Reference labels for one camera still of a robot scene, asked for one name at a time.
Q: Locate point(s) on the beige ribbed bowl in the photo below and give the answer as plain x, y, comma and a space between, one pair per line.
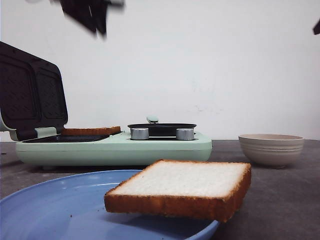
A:
273, 150

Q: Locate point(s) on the black round frying pan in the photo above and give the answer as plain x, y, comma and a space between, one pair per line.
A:
156, 129

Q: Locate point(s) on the mint green sandwich maker lid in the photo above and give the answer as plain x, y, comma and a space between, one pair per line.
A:
31, 95

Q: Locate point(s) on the blue plastic plate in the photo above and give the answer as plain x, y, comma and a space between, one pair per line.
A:
72, 208

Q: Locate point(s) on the silver right control knob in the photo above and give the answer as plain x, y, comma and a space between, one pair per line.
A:
185, 134

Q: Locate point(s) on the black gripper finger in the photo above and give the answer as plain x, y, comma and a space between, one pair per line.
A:
80, 11
316, 28
98, 12

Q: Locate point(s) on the silver control knob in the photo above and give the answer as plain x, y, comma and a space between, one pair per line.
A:
139, 133
185, 134

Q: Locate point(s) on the mint green breakfast maker base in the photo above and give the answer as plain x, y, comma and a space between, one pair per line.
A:
115, 150

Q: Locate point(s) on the silver left control knob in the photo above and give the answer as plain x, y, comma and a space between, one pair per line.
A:
139, 133

